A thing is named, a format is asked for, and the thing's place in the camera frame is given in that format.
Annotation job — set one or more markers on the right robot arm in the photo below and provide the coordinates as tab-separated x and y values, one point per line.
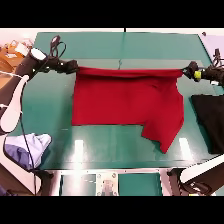
213	74

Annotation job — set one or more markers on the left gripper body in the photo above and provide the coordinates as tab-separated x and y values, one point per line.
67	66

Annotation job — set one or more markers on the black garment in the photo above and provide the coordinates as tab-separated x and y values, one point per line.
211	120

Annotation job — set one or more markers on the red T-shirt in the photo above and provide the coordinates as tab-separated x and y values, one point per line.
126	98

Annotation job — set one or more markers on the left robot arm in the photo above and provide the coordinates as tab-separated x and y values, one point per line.
13	100

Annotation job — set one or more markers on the silver frame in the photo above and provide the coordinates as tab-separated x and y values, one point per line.
106	183

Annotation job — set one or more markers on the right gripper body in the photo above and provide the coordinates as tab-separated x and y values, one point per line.
191	70

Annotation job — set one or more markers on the light blue garment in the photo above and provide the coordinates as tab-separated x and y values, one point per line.
23	148

